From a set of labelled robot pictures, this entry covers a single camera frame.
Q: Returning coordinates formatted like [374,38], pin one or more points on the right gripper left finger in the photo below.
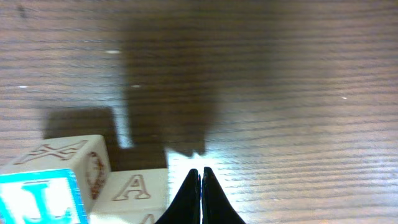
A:
[185,207]

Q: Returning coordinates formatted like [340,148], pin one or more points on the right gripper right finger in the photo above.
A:
[216,208]

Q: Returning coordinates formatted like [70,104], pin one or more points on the white block red dots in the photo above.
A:
[132,196]

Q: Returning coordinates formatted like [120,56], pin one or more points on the blue J block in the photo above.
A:
[57,182]

